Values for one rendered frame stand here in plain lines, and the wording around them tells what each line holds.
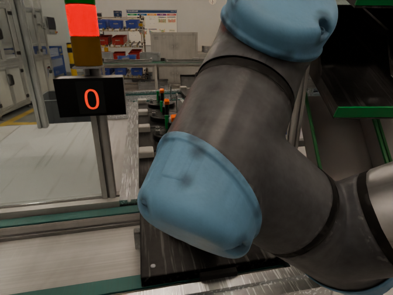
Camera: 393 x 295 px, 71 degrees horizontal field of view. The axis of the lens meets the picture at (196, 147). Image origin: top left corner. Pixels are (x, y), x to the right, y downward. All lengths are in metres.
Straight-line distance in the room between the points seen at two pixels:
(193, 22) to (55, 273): 10.65
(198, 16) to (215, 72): 10.84
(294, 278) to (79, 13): 0.56
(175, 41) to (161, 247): 7.40
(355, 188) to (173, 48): 7.62
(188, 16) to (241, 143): 10.87
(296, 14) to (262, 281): 0.39
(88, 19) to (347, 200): 0.47
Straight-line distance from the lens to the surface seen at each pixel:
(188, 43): 7.79
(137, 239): 0.57
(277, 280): 0.50
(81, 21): 0.55
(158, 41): 7.81
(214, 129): 0.15
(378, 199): 0.22
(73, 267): 0.60
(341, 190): 0.23
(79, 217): 0.67
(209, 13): 11.05
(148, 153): 0.84
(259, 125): 0.16
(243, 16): 0.19
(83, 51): 0.55
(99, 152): 0.63
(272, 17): 0.18
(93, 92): 0.55
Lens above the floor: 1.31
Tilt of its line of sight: 22 degrees down
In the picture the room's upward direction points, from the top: straight up
